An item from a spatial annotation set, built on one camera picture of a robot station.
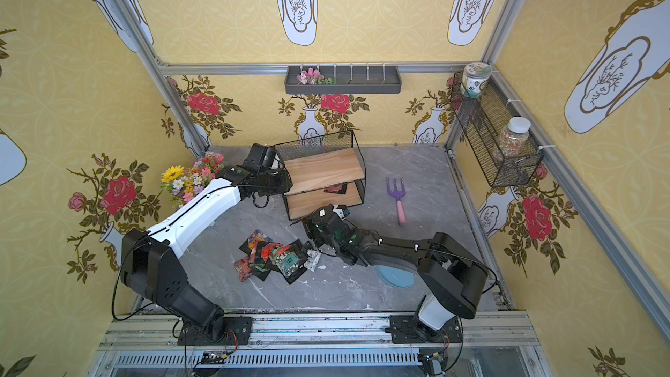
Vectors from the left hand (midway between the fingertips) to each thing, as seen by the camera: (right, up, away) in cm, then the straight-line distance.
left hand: (281, 182), depth 87 cm
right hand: (+8, -9, -3) cm, 12 cm away
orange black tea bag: (-10, -21, +4) cm, 24 cm away
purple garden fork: (+43, -6, +17) cm, 46 cm away
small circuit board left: (-16, -49, -13) cm, 53 cm away
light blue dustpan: (+37, -31, -3) cm, 48 cm away
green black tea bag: (-3, -23, +2) cm, 24 cm away
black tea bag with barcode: (+5, -27, -1) cm, 27 cm away
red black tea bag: (-12, -28, -1) cm, 30 cm away
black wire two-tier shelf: (+14, +4, +9) cm, 17 cm away
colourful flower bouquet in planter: (-32, -1, +1) cm, 32 cm away
